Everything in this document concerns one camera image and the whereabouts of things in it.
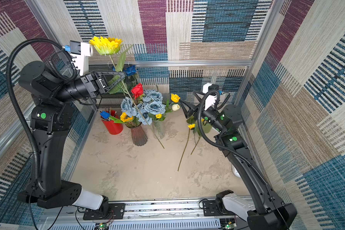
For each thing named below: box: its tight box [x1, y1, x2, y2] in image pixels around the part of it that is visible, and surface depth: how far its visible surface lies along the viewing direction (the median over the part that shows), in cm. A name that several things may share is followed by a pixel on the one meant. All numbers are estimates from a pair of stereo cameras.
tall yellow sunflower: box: [89, 36, 165, 150], surface depth 38 cm
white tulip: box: [171, 103, 181, 111], surface depth 76 cm
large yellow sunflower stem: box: [177, 115, 196, 172], surface depth 104 cm
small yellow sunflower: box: [170, 92, 181, 103], surface depth 80 cm
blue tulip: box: [99, 110, 111, 120], surface depth 74 cm
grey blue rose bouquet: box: [120, 89, 167, 126], surface depth 73 cm
